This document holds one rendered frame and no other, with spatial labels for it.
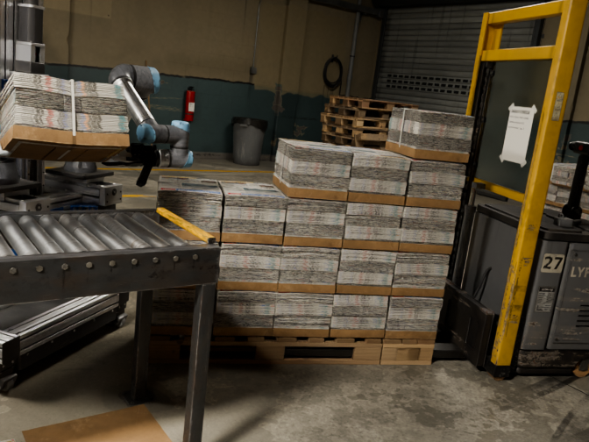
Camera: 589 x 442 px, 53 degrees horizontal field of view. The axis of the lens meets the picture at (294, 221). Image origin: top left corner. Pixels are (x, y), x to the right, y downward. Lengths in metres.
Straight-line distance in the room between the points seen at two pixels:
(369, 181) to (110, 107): 1.23
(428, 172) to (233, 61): 7.60
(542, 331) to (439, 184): 0.95
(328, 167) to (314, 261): 0.45
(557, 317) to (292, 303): 1.37
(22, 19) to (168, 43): 6.98
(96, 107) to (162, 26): 7.53
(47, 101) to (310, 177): 1.18
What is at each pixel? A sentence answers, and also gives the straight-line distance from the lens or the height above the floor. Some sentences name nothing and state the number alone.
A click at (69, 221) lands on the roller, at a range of 2.12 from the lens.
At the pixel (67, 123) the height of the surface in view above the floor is 1.12.
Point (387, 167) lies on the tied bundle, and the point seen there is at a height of 1.01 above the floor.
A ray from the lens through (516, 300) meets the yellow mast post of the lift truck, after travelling 3.10.
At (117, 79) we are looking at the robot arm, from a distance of 2.63.
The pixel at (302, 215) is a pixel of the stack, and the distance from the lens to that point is 2.73.
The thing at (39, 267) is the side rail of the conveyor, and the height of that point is 0.78.
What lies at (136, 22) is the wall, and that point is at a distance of 9.54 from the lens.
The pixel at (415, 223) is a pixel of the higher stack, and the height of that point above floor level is 0.75.
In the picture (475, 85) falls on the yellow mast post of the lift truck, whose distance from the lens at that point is 3.54.
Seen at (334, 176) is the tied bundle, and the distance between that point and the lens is 2.73.
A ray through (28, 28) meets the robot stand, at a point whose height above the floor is 1.43.
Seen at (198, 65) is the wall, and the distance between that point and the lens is 9.93.
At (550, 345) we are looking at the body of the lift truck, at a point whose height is 0.19.
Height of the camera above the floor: 1.32
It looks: 13 degrees down
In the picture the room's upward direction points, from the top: 7 degrees clockwise
